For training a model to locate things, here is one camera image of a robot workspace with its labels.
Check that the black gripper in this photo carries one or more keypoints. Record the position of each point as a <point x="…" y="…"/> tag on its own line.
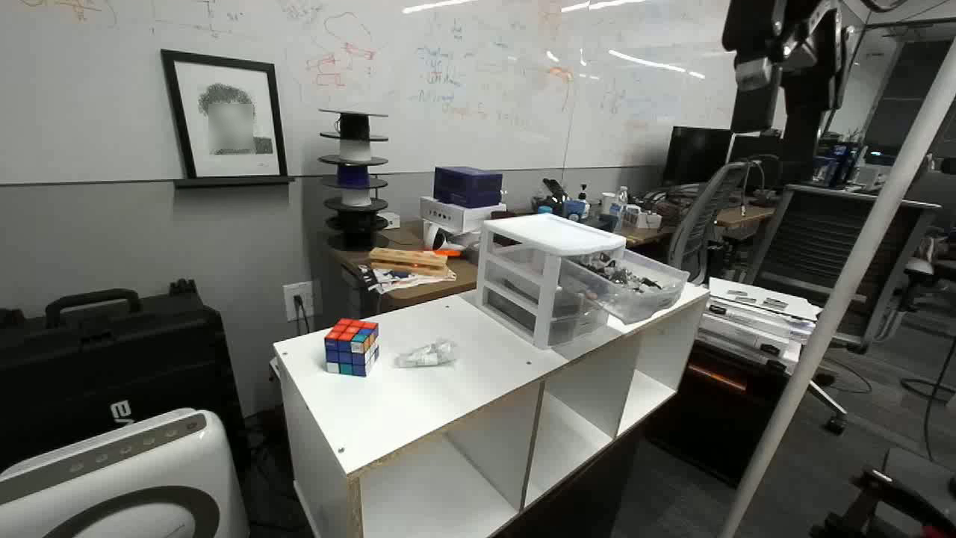
<point x="809" y="48"/>

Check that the clear plastic wrap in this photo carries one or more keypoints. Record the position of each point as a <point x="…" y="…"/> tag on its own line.
<point x="424" y="353"/>

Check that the clear plastic drawer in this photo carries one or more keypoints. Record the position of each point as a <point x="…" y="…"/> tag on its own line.
<point x="636" y="294"/>

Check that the white plastic drawer unit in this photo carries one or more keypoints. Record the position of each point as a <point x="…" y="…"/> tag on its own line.
<point x="540" y="235"/>

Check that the black slatted cabinet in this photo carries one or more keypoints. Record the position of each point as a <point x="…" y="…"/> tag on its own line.
<point x="824" y="248"/>

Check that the grey office chair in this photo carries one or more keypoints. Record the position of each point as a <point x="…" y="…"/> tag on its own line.
<point x="687" y="227"/>

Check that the white pole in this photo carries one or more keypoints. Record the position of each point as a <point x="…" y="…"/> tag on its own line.
<point x="842" y="300"/>

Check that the white plastic bottle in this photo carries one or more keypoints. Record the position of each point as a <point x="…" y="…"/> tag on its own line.
<point x="614" y="208"/>

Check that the small blue container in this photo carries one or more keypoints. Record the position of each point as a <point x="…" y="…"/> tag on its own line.
<point x="570" y="208"/>

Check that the black storage box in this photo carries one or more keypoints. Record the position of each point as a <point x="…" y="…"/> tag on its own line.
<point x="717" y="419"/>

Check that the purple box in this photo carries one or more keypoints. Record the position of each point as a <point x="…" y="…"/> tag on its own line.
<point x="467" y="185"/>

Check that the white cardboard box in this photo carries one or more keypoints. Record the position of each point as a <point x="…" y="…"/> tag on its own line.
<point x="457" y="212"/>

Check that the black stand with red trim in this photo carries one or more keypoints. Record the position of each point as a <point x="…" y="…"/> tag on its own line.
<point x="877" y="496"/>

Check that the small orange tool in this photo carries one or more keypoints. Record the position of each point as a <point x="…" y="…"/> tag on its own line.
<point x="448" y="253"/>

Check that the wooden brush block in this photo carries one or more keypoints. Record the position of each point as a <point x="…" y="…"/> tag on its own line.
<point x="406" y="259"/>

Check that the wooden desk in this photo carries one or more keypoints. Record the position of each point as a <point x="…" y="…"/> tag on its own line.
<point x="418" y="288"/>

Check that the printed paper sheet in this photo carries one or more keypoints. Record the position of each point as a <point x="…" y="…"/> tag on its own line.
<point x="413" y="280"/>

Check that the white cubby shelf unit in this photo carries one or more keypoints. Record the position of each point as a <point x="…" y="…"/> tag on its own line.
<point x="437" y="399"/>

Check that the stacked filament spool tower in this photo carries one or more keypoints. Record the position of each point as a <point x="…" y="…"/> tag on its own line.
<point x="352" y="167"/>

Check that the Rubik's cube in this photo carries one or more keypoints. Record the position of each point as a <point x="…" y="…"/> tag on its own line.
<point x="349" y="348"/>

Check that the black framed picture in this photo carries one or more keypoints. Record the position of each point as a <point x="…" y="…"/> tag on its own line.
<point x="227" y="120"/>

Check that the black hard carrying case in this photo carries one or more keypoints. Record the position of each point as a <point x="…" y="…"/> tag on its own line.
<point x="121" y="369"/>

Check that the white air purifier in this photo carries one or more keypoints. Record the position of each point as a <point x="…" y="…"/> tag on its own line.
<point x="98" y="450"/>

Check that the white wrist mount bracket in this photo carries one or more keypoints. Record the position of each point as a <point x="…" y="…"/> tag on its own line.
<point x="754" y="76"/>

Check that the large wall whiteboard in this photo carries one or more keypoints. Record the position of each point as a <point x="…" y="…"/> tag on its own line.
<point x="478" y="90"/>

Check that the white wall outlet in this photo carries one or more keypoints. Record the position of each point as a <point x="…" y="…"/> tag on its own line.
<point x="300" y="300"/>

